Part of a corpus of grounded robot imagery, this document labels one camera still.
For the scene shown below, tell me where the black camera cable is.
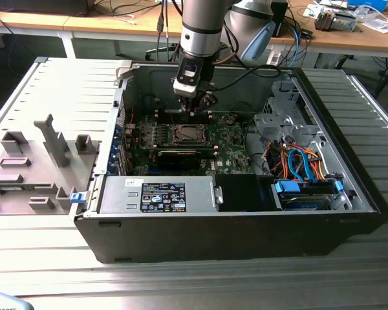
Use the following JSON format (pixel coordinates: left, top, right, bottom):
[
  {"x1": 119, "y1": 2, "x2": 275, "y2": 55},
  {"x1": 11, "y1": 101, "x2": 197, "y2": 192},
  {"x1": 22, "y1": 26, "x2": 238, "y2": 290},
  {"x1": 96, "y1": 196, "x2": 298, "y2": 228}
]
[{"x1": 210, "y1": 63, "x2": 284, "y2": 92}]

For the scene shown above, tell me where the grey power supply unit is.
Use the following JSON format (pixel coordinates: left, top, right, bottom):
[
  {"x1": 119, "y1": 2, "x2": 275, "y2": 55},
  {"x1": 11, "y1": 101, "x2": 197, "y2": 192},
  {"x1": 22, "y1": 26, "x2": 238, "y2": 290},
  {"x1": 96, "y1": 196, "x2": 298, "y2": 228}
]
[{"x1": 98, "y1": 176, "x2": 220, "y2": 214}]

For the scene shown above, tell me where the silver green CPU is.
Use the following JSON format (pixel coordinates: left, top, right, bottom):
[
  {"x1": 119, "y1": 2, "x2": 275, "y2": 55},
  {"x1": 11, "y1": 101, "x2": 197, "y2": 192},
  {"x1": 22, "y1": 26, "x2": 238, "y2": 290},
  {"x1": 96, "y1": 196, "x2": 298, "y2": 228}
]
[{"x1": 180, "y1": 127, "x2": 204, "y2": 141}]

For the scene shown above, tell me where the office chair base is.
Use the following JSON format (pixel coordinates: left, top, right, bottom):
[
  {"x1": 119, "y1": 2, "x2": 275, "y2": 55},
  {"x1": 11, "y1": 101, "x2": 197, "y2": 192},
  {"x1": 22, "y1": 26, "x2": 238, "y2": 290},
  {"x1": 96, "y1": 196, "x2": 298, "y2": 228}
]
[{"x1": 144, "y1": 45, "x2": 182, "y2": 63}]

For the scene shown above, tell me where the grey rounded device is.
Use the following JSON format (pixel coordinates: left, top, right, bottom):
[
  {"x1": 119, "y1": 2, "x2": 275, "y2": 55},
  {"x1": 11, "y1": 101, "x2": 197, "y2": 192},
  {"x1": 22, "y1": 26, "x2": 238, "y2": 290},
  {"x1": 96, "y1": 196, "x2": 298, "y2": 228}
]
[{"x1": 0, "y1": 289, "x2": 32, "y2": 310}]

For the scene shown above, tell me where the hard disk in blue carrier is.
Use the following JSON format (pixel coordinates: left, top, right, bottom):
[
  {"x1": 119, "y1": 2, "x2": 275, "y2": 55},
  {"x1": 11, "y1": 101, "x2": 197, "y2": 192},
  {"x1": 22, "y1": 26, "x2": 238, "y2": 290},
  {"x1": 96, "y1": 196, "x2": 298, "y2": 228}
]
[{"x1": 271, "y1": 180, "x2": 345, "y2": 211}]

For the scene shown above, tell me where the CPU socket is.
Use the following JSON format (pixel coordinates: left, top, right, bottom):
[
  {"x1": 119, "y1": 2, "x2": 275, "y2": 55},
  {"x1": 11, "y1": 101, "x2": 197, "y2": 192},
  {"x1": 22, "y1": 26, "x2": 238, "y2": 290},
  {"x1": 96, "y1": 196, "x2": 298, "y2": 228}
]
[{"x1": 169, "y1": 124, "x2": 213, "y2": 145}]

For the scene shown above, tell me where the black computer box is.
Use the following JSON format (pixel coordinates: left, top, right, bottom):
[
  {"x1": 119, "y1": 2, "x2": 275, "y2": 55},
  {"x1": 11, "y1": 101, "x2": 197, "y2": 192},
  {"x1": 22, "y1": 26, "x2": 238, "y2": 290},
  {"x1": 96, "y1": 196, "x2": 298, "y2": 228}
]
[{"x1": 0, "y1": 0, "x2": 91, "y2": 17}]

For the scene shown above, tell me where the green RAM stick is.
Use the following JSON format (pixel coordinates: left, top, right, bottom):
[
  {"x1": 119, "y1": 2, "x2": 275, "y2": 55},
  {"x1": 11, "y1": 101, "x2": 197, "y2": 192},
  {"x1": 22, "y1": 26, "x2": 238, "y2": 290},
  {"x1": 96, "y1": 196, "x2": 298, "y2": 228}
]
[{"x1": 0, "y1": 183, "x2": 35, "y2": 192}]

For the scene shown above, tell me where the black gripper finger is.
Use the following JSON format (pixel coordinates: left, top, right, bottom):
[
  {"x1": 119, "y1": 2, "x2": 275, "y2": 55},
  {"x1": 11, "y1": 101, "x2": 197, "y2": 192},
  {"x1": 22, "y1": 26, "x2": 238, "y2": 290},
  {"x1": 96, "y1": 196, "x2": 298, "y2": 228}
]
[
  {"x1": 193, "y1": 91, "x2": 219, "y2": 116},
  {"x1": 178, "y1": 95, "x2": 197, "y2": 118}
]

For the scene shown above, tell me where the grey parts rack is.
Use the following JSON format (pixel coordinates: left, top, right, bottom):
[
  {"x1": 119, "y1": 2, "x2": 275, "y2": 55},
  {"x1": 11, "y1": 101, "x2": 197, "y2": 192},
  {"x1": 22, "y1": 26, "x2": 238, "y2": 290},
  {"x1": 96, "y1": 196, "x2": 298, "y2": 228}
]
[{"x1": 0, "y1": 113, "x2": 101, "y2": 216}]

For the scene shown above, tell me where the metal socket cover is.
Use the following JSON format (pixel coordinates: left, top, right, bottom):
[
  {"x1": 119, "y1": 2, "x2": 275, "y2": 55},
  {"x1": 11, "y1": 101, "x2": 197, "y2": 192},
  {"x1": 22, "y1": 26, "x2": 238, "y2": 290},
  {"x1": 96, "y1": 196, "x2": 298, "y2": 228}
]
[{"x1": 174, "y1": 124, "x2": 211, "y2": 143}]

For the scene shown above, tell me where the black PC case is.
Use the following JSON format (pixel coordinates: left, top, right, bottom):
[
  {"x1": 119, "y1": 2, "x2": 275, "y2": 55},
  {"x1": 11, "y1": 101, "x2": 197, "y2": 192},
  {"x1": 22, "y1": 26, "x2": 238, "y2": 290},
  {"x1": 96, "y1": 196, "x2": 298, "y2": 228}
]
[{"x1": 74, "y1": 63, "x2": 388, "y2": 264}]

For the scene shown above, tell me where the blue box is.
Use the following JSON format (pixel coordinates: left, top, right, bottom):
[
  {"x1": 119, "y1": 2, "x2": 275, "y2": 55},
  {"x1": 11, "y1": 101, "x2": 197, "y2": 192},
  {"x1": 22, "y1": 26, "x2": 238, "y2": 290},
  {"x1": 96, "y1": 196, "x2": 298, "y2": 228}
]
[{"x1": 347, "y1": 0, "x2": 388, "y2": 12}]

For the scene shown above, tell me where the green motherboard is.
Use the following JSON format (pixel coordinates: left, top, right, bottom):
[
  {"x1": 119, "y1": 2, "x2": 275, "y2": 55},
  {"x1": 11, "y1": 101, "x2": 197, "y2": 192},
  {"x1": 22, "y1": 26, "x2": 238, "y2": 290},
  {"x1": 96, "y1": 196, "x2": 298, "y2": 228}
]
[{"x1": 122, "y1": 111, "x2": 258, "y2": 177}]

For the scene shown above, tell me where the thin black wire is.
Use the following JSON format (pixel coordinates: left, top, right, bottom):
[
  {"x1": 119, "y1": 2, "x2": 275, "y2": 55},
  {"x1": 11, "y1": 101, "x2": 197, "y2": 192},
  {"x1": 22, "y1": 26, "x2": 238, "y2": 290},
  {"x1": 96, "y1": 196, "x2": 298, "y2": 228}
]
[{"x1": 230, "y1": 101, "x2": 258, "y2": 117}]

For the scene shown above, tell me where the CPU cooler with fan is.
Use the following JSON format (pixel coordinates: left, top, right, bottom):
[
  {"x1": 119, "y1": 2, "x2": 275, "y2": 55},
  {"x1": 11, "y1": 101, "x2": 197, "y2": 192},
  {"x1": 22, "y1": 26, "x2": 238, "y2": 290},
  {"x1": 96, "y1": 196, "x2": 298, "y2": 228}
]
[{"x1": 314, "y1": 6, "x2": 358, "y2": 33}]

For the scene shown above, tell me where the small white device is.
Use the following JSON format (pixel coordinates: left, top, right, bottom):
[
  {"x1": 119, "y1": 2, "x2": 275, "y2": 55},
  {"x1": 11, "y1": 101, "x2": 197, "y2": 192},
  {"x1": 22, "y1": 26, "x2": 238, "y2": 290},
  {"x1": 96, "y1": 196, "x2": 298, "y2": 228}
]
[{"x1": 266, "y1": 52, "x2": 283, "y2": 68}]

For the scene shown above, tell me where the blue wire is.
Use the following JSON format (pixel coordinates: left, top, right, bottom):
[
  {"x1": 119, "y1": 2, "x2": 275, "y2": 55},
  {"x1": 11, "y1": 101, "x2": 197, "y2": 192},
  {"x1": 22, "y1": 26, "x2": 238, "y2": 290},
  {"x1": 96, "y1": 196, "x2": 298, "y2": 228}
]
[{"x1": 286, "y1": 147, "x2": 327, "y2": 185}]

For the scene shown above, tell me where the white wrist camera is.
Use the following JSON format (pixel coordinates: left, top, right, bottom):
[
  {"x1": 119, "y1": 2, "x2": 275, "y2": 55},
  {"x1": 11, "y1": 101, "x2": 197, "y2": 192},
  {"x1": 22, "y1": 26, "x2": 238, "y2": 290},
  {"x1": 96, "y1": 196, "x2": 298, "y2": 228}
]
[{"x1": 172, "y1": 57, "x2": 205, "y2": 98}]

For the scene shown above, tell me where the black graphics card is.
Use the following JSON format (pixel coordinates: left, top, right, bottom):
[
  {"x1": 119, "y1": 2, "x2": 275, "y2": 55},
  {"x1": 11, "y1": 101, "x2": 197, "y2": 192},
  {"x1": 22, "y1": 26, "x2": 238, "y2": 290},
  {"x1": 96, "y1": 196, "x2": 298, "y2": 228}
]
[{"x1": 156, "y1": 149, "x2": 201, "y2": 171}]

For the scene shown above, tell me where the metal disk bay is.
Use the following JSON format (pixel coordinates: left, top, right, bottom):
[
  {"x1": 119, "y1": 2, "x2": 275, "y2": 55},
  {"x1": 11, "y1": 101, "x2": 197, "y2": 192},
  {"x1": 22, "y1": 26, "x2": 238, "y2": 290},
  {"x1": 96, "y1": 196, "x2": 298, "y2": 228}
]
[{"x1": 253, "y1": 80, "x2": 324, "y2": 146}]

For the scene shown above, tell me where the clear plastic bag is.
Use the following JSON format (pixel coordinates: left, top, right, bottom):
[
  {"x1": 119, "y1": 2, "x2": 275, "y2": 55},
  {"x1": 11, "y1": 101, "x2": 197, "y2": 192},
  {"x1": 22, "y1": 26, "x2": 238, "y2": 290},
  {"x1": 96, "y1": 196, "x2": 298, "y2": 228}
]
[{"x1": 358, "y1": 17, "x2": 388, "y2": 35}]

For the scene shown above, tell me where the orange wire bundle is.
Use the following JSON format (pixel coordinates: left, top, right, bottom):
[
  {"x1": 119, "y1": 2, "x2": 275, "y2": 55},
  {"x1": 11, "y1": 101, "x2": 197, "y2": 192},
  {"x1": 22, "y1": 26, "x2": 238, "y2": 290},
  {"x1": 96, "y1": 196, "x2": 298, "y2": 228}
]
[{"x1": 266, "y1": 143, "x2": 327, "y2": 181}]

